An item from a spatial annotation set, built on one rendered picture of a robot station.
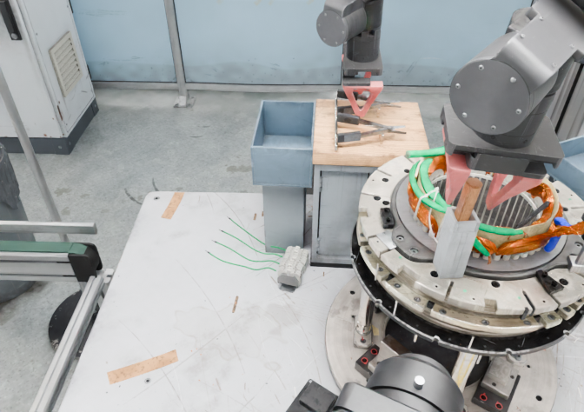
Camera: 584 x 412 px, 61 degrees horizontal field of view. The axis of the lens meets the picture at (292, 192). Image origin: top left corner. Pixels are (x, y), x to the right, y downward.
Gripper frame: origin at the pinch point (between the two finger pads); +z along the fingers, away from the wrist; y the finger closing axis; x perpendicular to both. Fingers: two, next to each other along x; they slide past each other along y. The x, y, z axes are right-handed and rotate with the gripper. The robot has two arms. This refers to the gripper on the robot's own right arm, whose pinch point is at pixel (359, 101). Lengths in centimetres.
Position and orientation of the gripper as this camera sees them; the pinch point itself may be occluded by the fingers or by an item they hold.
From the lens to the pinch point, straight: 95.3
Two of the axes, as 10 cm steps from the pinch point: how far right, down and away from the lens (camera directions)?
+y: -0.6, 6.5, -7.6
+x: 10.0, 0.2, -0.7
